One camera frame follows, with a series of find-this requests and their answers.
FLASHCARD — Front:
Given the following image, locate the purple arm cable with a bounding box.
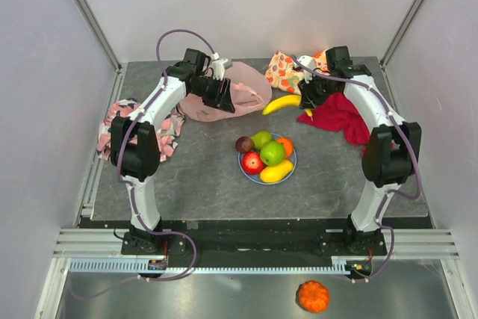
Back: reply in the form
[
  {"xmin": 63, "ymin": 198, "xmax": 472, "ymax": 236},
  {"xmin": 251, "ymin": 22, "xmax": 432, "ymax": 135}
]
[
  {"xmin": 66, "ymin": 29, "xmax": 217, "ymax": 300},
  {"xmin": 291, "ymin": 55, "xmax": 423, "ymax": 284}
]

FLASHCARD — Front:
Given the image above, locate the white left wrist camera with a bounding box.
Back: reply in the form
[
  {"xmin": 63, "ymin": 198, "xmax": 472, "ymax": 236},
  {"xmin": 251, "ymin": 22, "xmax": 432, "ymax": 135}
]
[{"xmin": 210, "ymin": 52, "xmax": 232, "ymax": 80}]

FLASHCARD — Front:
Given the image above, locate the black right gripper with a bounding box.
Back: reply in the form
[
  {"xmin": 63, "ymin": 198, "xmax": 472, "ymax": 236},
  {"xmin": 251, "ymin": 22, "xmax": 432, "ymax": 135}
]
[{"xmin": 297, "ymin": 71, "xmax": 338, "ymax": 111}]

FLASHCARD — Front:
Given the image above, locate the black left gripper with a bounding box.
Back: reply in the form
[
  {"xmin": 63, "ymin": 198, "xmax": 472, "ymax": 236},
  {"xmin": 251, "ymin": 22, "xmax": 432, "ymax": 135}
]
[{"xmin": 191, "ymin": 75, "xmax": 235, "ymax": 114}]

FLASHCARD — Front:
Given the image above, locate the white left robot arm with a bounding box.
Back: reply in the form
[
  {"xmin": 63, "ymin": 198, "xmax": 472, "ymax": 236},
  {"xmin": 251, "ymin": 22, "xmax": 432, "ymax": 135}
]
[{"xmin": 110, "ymin": 49, "xmax": 235, "ymax": 254}]

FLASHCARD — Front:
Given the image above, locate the white slotted cable duct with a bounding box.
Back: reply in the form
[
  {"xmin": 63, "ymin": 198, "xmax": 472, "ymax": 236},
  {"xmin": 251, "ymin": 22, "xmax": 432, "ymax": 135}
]
[{"xmin": 69, "ymin": 258, "xmax": 364, "ymax": 275}]

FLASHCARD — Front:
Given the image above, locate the orange fake pumpkin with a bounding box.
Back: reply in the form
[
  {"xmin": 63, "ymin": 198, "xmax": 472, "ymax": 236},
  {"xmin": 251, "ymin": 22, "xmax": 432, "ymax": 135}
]
[{"xmin": 297, "ymin": 280, "xmax": 330, "ymax": 314}]

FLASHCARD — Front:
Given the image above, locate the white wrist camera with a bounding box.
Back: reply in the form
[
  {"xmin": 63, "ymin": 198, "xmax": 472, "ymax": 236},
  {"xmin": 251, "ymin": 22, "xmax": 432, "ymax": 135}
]
[
  {"xmin": 295, "ymin": 55, "xmax": 316, "ymax": 84},
  {"xmin": 210, "ymin": 52, "xmax": 232, "ymax": 80}
]

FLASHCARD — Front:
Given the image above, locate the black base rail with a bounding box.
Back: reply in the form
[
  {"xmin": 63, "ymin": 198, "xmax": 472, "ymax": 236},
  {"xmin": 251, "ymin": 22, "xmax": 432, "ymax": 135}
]
[{"xmin": 121, "ymin": 217, "xmax": 389, "ymax": 260}]

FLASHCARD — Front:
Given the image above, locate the red cloth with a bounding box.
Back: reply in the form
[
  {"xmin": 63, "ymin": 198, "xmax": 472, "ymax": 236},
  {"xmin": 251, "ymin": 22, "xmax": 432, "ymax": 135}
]
[{"xmin": 297, "ymin": 93, "xmax": 370, "ymax": 146}]

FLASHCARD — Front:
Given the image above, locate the yellow fake mango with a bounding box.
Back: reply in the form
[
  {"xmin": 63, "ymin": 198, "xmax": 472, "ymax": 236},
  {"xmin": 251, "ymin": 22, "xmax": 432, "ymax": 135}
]
[{"xmin": 259, "ymin": 159, "xmax": 294, "ymax": 184}]

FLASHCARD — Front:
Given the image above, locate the green fake apple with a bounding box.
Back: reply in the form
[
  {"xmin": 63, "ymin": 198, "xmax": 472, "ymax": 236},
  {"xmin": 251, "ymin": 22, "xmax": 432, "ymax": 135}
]
[{"xmin": 260, "ymin": 140, "xmax": 286, "ymax": 166}]

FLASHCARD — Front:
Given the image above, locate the aluminium frame post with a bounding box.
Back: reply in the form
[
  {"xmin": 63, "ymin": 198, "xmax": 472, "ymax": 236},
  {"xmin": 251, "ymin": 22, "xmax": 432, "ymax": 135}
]
[
  {"xmin": 380, "ymin": 0, "xmax": 426, "ymax": 69},
  {"xmin": 51, "ymin": 0, "xmax": 126, "ymax": 73}
]

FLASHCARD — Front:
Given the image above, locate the green fake pear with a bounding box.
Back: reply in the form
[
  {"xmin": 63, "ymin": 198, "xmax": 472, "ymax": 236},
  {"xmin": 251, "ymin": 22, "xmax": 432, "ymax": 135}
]
[{"xmin": 250, "ymin": 131, "xmax": 273, "ymax": 150}]

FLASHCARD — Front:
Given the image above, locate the dark purple fake fruit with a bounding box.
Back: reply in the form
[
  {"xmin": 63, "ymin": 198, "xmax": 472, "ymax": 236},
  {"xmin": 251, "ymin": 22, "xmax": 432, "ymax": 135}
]
[{"xmin": 235, "ymin": 136, "xmax": 255, "ymax": 153}]

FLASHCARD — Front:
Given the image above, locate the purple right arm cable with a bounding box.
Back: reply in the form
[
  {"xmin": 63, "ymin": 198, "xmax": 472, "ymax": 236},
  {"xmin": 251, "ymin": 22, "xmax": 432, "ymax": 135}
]
[{"xmin": 291, "ymin": 55, "xmax": 423, "ymax": 284}]

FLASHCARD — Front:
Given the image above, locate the left aluminium frame post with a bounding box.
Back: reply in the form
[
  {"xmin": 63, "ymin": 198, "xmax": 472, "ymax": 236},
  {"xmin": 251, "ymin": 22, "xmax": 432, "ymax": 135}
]
[{"xmin": 51, "ymin": 0, "xmax": 126, "ymax": 73}]

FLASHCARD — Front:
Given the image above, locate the pink translucent plastic bag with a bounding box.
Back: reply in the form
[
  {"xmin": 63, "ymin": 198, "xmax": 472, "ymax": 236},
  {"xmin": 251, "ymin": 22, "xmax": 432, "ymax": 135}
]
[{"xmin": 179, "ymin": 61, "xmax": 272, "ymax": 122}]

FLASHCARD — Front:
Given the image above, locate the blue plate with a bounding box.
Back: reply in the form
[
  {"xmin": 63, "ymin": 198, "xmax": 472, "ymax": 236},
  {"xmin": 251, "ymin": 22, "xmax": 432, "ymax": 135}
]
[{"xmin": 238, "ymin": 133, "xmax": 297, "ymax": 185}]

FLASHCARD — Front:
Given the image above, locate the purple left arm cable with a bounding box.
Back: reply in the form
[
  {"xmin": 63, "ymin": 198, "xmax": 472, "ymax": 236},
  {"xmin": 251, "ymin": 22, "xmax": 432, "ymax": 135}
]
[{"xmin": 66, "ymin": 29, "xmax": 217, "ymax": 300}]

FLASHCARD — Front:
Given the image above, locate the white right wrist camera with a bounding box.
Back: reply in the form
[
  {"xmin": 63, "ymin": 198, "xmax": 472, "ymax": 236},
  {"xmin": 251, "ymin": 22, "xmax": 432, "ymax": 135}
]
[{"xmin": 295, "ymin": 55, "xmax": 316, "ymax": 84}]

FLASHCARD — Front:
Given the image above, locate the orange fake orange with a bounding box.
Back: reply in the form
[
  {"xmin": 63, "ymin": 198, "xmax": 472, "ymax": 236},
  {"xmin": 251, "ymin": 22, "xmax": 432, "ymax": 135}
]
[{"xmin": 276, "ymin": 137, "xmax": 294, "ymax": 158}]

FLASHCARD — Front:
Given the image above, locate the yellow floral cloth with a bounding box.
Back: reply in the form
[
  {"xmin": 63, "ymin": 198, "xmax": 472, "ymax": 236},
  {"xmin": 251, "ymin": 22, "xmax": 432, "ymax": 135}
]
[{"xmin": 265, "ymin": 50, "xmax": 329, "ymax": 94}]

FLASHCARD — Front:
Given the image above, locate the red fake apple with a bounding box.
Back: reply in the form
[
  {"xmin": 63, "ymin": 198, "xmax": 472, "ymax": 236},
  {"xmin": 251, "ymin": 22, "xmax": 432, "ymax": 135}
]
[{"xmin": 240, "ymin": 151, "xmax": 265, "ymax": 176}]

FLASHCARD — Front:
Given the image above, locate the right aluminium frame post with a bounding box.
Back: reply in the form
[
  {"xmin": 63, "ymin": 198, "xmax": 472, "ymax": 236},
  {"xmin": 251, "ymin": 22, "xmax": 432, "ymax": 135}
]
[{"xmin": 380, "ymin": 0, "xmax": 426, "ymax": 69}]

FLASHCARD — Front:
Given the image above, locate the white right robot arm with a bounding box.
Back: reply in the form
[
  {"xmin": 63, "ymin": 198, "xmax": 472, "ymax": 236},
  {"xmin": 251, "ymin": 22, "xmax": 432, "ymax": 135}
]
[{"xmin": 292, "ymin": 46, "xmax": 422, "ymax": 255}]

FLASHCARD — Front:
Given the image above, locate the pink navy patterned cloth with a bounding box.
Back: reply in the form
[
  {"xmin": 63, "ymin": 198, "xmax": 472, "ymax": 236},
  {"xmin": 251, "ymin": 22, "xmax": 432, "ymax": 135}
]
[{"xmin": 96, "ymin": 98, "xmax": 185, "ymax": 162}]

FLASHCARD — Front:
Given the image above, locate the yellow fake banana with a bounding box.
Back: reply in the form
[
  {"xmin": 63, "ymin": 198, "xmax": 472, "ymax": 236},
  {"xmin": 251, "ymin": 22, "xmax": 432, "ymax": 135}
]
[{"xmin": 262, "ymin": 94, "xmax": 302, "ymax": 115}]

